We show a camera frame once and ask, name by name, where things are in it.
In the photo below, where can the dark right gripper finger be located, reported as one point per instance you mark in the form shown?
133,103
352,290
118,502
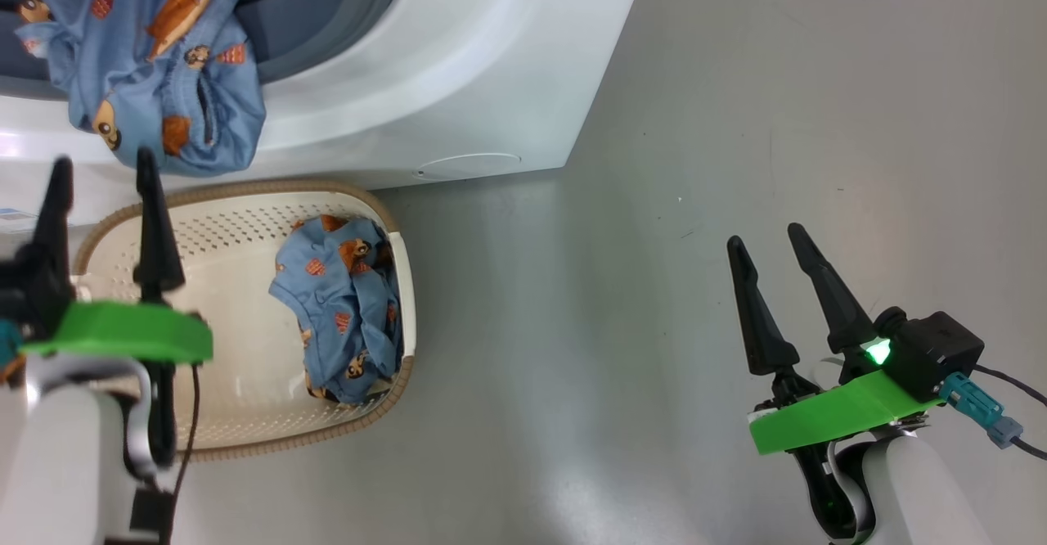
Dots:
765,332
838,308

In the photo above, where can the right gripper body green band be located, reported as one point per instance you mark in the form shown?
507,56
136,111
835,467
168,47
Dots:
834,418

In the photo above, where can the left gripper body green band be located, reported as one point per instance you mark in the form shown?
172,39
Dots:
123,332

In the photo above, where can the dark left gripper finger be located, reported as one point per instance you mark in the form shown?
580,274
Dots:
56,250
155,250

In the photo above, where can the blue bear-print garment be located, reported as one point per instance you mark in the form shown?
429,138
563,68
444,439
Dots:
139,62
352,316

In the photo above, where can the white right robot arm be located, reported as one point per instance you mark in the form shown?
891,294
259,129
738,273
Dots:
924,496

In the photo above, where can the white front-load washing machine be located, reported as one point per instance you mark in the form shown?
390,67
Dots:
450,78

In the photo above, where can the cream perforated laundry basket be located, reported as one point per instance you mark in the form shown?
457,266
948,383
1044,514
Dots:
229,349

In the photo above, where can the round white filter cover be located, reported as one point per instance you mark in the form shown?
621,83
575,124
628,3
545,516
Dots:
470,166

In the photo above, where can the teal left camera connector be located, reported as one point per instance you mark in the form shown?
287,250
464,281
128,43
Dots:
8,344

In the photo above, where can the teal camera connector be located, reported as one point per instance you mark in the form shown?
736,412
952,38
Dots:
8,344
977,406

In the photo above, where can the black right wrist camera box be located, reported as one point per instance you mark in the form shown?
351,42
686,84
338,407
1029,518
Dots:
936,353

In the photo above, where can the teal right camera connector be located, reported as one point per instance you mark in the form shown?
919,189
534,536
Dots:
977,406

